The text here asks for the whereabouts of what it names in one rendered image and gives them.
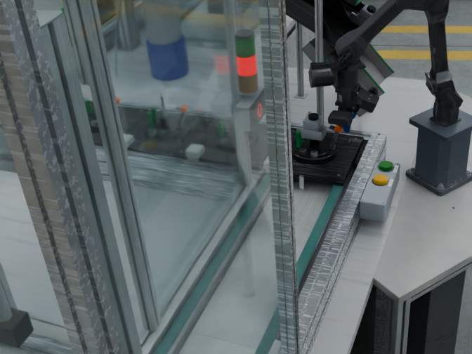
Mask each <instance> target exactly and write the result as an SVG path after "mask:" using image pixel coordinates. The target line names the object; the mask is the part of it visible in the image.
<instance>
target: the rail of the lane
mask: <svg viewBox="0 0 472 354"><path fill-rule="evenodd" d="M386 139H387V134H385V133H375V132H372V134H371V136H370V138H369V141H368V143H367V145H366V148H365V150H364V152H363V154H362V153H358V155H357V157H356V160H355V162H354V167H353V168H354V169H356V170H355V172H354V174H353V177H352V178H351V181H350V183H349V185H348V188H347V190H346V192H345V195H344V196H343V199H342V201H341V203H340V205H339V208H338V210H337V212H336V215H335V217H334V219H333V221H332V224H331V225H330V228H329V230H328V232H327V235H326V237H325V239H324V242H323V243H322V246H321V248H320V250H319V252H318V255H317V257H316V259H315V262H314V264H313V266H312V268H311V270H310V272H309V275H308V277H307V279H306V282H305V284H304V286H303V289H302V290H301V293H300V295H299V297H298V300H299V332H300V349H301V354H310V352H311V349H312V347H313V344H314V342H315V339H316V336H317V333H318V332H319V329H320V326H321V324H322V321H323V319H324V317H325V314H326V312H327V309H328V306H329V303H330V301H331V299H332V296H333V294H334V291H335V289H336V286H337V283H338V281H339V278H340V276H341V273H342V271H343V268H344V266H345V263H346V260H347V258H348V255H349V253H350V250H351V248H352V245H353V243H354V240H355V237H356V235H357V233H358V230H359V228H360V225H361V222H362V220H363V218H359V209H360V198H361V196H362V194H363V192H364V189H365V186H366V184H367V181H368V180H369V177H370V175H371V172H372V169H373V168H374V165H375V163H376V160H379V161H386Z"/></svg>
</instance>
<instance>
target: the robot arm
mask: <svg viewBox="0 0 472 354"><path fill-rule="evenodd" d="M449 3H450V0H388V1H387V2H386V3H385V4H383V5H382V6H381V7H380V8H379V9H378V10H377V11H376V12H375V13H374V14H373V15H371V16H370V17H369V18H368V19H367V20H366V21H365V22H364V23H363V24H362V25H361V26H359V27H358V28H357V29H354V30H352V31H349V32H348V33H346V34H345V35H343V36H342V37H341V38H339V39H338V40H337V42H336V45H335V48H334V50H333V51H332V52H331V54H330V55H329V57H328V59H329V61H327V62H321V63H310V69H309V71H308V73H309V82H310V87H311V88H315V87H321V86H331V85H333V84H334V82H335V81H336V71H337V87H336V88H335V93H337V100H336V102H335V105H336V106H339V107H338V110H333V111H332V112H331V113H330V115H329V117H328V123H329V124H336V125H341V126H342V127H343V130H344V131H345V132H346V133H349V131H350V126H351V124H352V120H353V119H354V118H355V116H356V115H357V113H356V112H358V111H359V109H360V108H362V109H364V110H366V111H368V112H370V113H373V111H374V109H375V107H376V104H377V103H378V101H379V95H378V90H377V88H375V87H371V88H370V89H369V90H367V89H366V90H365V89H364V88H363V87H362V86H361V85H360V84H359V83H358V69H364V68H366V65H365V63H364V62H363V60H361V59H360V57H361V55H362V54H363V53H364V52H365V50H366V48H367V46H368V44H369V42H370V41H371V40H372V39H373V38H374V37H375V36H376V35H377V34H378V33H380V31H381V30H383V29H384V28H385V27H386V26H387V25H388V24H389V23H390V22H391V21H393V20H394V19H395V18H396V17H397V16H398V15H399V14H400V13H401V12H403V11H404V10H407V9H411V10H417V11H424V13H425V14H426V17H427V20H428V34H429V42H430V44H429V45H430V50H431V71H430V72H425V75H426V86H427V87H428V89H429V91H430V92H431V94H432V95H434V96H435V102H434V105H433V116H432V117H430V120H432V121H434V122H436V123H438V124H440V125H442V126H444V127H448V126H451V125H453V124H455V123H457V122H460V121H461V118H460V117H458V115H459V107H461V104H462V103H463V99H462V98H461V96H460V95H459V94H458V93H457V91H456V90H455V87H454V82H453V80H452V76H451V74H450V71H449V69H448V60H447V42H446V31H445V19H446V17H447V14H448V10H449ZM337 58H339V60H338V59H337Z"/></svg>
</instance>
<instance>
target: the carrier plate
mask: <svg viewBox="0 0 472 354"><path fill-rule="evenodd" d="M326 136H329V137H330V138H333V136H334V133H329V132H327V133H326ZM345 137H348V138H350V142H349V143H345V142H344V139H345ZM295 140H296V128H291V144H292V143H293V142H294V141H295ZM336 142H337V143H338V145H339V153H338V155H337V157H336V158H335V159H333V160H332V161H330V162H328V163H326V164H318V165H309V164H302V163H300V162H298V161H296V160H295V159H294V158H292V169H293V178H298V179H299V176H300V175H302V176H305V180H308V181H317V182H321V183H330V184H335V185H344V184H345V182H346V179H347V177H348V175H349V173H350V170H351V169H352V167H353V165H354V162H355V160H356V157H357V155H358V153H359V151H360V149H361V147H362V144H363V143H364V137H361V136H351V135H345V134H339V135H338V137H337V139H336Z"/></svg>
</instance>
